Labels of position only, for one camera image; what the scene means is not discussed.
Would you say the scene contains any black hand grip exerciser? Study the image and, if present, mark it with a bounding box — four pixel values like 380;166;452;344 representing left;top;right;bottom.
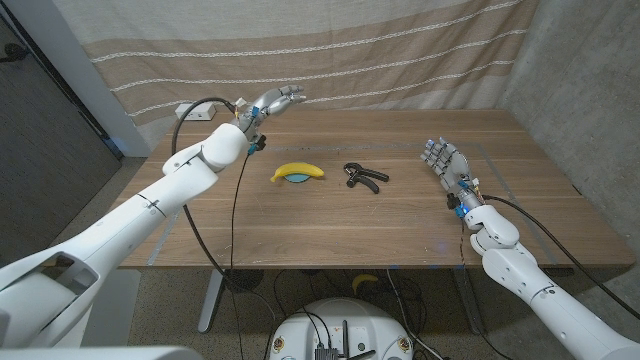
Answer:
342;161;391;195

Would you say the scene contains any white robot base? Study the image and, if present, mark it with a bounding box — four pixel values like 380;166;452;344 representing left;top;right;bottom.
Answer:
268;297;415;360

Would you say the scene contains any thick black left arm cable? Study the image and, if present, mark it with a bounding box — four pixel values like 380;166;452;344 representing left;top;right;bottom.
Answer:
170;96;277;360

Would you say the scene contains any beige striped curtain backdrop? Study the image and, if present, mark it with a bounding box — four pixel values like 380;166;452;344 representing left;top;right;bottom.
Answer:
52;0;541;151

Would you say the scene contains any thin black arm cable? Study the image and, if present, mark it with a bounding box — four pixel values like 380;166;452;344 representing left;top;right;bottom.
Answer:
458;217;516;360
228;152;251;360

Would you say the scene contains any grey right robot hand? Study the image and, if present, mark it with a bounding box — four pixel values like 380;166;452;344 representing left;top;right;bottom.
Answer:
419;137;484;219

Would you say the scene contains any black door handle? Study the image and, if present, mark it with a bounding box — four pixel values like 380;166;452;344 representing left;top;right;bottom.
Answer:
0;43;30;64

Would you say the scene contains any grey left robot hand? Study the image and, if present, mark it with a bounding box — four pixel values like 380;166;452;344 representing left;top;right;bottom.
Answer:
233;84;307;134

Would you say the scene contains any grey table leg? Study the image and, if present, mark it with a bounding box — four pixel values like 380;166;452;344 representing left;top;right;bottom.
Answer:
452;267;486;335

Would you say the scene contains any black round floor fan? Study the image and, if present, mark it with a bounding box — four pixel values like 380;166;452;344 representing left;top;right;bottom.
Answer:
223;268;265;294

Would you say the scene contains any yellow banana on floor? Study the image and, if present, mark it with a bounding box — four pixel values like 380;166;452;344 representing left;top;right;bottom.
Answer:
351;273;380;295

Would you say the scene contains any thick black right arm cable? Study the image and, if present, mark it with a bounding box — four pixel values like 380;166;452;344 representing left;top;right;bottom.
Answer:
482;193;640;320

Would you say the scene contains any yellow toy banana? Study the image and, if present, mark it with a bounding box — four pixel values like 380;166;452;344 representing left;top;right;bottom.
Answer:
270;161;326;185

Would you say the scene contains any white power strip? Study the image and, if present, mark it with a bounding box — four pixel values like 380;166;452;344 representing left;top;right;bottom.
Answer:
174;102;217;122

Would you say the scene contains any grey floor cable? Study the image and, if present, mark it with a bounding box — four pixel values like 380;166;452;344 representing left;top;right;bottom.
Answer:
385;268;444;360

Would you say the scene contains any white table leg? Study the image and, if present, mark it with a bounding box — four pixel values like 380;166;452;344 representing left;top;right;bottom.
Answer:
197;268;226;335

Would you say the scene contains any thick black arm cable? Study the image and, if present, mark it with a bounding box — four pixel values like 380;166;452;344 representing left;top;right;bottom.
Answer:
482;193;640;320
170;96;277;360

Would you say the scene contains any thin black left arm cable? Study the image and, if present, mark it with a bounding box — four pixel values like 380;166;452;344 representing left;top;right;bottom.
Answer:
228;152;251;360

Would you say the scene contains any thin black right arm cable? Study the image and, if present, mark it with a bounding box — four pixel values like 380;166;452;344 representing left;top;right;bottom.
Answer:
458;217;516;360

